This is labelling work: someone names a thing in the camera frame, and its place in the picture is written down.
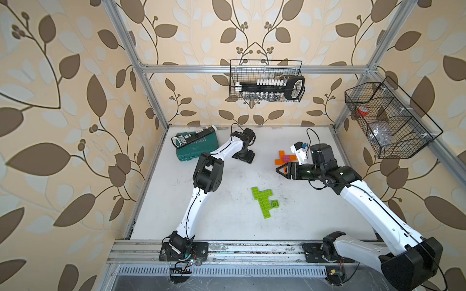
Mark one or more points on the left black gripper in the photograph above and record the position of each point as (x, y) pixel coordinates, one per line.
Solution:
(249, 159)

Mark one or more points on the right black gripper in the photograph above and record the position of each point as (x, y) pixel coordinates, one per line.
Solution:
(295, 174)

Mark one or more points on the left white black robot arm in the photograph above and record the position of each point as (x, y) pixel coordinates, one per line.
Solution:
(180, 245)

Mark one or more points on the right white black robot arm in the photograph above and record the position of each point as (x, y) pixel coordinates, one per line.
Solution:
(407, 260)

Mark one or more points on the green tool case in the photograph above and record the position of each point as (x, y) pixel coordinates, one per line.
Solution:
(194, 150)

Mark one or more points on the black socket set in basket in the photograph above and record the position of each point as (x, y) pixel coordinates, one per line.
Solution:
(288, 89)

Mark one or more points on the black bit holder on case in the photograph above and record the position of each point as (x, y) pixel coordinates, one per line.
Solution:
(183, 139)

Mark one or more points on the clear plastic bag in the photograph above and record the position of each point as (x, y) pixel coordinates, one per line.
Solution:
(380, 135)

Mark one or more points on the black wire basket back wall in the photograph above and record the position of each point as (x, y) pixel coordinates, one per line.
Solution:
(251, 70)

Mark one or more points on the black wire basket wall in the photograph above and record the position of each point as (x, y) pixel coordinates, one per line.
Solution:
(251, 70)
(411, 125)

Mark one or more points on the black wire basket right wall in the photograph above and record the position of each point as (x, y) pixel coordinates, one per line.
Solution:
(411, 125)

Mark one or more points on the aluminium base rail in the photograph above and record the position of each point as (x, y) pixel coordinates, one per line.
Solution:
(227, 259)

